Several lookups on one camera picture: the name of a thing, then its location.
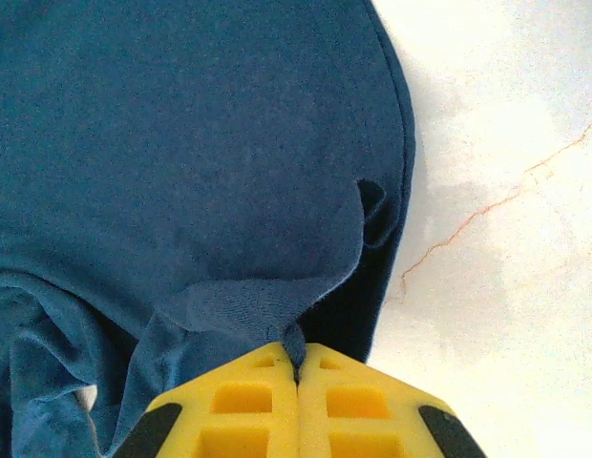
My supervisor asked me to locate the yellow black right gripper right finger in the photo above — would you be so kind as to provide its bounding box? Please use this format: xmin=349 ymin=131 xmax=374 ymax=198
xmin=298 ymin=343 xmax=489 ymax=458

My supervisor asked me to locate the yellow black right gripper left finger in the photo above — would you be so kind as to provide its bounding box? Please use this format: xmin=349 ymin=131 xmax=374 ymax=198
xmin=117 ymin=340 xmax=301 ymax=458

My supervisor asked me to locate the navy blue printed t-shirt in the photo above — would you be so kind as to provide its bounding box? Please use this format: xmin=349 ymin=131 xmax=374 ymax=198
xmin=0 ymin=0 xmax=418 ymax=458

